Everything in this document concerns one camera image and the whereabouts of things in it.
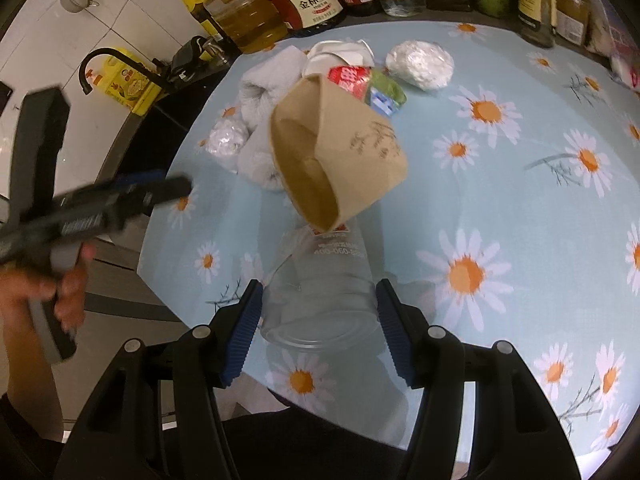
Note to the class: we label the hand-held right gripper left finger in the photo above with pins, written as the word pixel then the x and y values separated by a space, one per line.
pixel 242 332

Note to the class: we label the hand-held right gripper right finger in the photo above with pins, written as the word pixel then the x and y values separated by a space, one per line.
pixel 395 332

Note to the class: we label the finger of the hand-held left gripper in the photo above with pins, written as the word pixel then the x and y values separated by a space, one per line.
pixel 145 178
pixel 172 187

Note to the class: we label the pale paper towel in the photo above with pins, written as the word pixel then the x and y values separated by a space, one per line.
pixel 265 95

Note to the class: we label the brown paper bag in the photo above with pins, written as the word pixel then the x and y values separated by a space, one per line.
pixel 360 160

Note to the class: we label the red snack wrapper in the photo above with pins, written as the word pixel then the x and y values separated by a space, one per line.
pixel 350 80

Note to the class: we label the green blue snack wrapper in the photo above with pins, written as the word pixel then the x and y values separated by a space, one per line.
pixel 387 89

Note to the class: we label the person's left forearm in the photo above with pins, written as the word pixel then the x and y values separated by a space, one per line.
pixel 30 390

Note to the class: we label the person's left hand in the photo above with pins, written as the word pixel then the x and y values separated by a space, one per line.
pixel 70 295

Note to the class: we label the dark kitchen sink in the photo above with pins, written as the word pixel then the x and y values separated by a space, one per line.
pixel 145 145

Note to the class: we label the small crumpled white ball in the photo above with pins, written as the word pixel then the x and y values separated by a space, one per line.
pixel 227 137

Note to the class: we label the yellow oil jug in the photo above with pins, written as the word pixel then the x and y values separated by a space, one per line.
pixel 125 85

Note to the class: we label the black curved faucet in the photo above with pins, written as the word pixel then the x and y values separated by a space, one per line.
pixel 82 72

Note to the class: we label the grey kitchen cabinet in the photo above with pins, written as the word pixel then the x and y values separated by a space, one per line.
pixel 120 280

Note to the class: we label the black metal sink fitting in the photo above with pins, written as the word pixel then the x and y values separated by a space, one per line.
pixel 192 60

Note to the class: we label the blue daisy print tablecloth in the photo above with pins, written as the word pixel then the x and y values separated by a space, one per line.
pixel 500 200

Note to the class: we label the large crumpled foil ball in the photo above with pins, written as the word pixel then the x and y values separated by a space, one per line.
pixel 420 62

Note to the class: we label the dark bottle cream label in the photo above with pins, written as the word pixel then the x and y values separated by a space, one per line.
pixel 532 0

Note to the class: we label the brown seasoning jar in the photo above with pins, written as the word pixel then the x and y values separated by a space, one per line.
pixel 570 15

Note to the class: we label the white pink packet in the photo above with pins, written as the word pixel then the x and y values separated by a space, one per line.
pixel 617 45

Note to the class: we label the black wall socket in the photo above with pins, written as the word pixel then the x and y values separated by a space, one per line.
pixel 4 97

